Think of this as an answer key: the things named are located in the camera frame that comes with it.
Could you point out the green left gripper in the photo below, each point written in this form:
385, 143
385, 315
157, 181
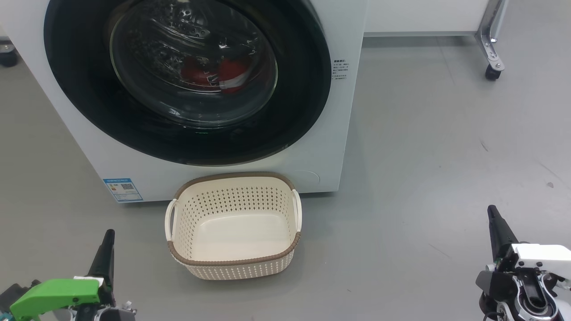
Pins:
53, 296

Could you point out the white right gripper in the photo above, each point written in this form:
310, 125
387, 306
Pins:
539, 261

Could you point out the black round glass washer door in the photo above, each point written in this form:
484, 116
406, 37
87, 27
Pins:
89, 111

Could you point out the red basketball jersey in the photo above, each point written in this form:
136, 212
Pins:
232, 71

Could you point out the white front-load washing machine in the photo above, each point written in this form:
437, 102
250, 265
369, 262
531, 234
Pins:
89, 156

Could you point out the cream perforated laundry basket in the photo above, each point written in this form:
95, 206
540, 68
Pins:
236, 236

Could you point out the blue energy label sticker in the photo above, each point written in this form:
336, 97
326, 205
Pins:
122, 189

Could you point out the black caster wheel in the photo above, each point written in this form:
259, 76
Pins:
492, 73
8, 57

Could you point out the round white filter cover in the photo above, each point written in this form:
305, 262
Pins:
308, 177

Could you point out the metal partition stand leg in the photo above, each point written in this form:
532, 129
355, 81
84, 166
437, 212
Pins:
488, 35

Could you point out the white partition board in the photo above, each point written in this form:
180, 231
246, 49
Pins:
424, 15

